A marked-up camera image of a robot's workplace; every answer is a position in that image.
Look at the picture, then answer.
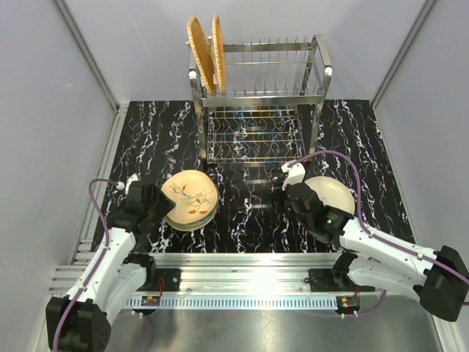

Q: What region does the cream bird painted plate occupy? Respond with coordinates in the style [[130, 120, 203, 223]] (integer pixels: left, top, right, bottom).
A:
[[161, 170, 219, 231]]

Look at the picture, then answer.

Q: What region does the woven bamboo tray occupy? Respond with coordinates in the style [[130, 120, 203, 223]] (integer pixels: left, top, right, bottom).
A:
[[187, 16, 215, 95], [212, 15, 226, 95]]

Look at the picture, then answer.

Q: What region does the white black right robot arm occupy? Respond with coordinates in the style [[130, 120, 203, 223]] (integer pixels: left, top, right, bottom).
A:
[[271, 177, 468, 322]]

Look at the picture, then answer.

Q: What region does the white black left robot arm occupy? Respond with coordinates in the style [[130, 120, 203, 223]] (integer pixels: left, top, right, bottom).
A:
[[45, 180, 176, 351]]

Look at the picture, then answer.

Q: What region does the stainless steel dish rack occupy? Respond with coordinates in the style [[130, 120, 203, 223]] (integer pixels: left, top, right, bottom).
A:
[[188, 34, 333, 165]]

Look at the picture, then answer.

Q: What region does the teal scalloped plate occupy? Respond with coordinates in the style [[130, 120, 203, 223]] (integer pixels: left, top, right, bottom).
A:
[[165, 183, 219, 231]]

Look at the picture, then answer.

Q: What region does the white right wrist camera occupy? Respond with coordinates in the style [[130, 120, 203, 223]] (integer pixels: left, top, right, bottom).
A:
[[281, 161, 306, 191]]

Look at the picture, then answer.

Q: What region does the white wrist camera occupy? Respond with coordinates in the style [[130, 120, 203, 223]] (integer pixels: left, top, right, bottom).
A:
[[281, 161, 306, 191], [125, 174, 141, 194]]

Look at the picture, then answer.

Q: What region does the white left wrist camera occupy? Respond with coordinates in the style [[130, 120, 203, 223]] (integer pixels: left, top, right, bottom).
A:
[[125, 174, 141, 194]]

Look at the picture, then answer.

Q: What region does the white slotted cable duct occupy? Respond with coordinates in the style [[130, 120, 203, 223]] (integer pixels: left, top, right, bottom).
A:
[[124, 295, 337, 310]]

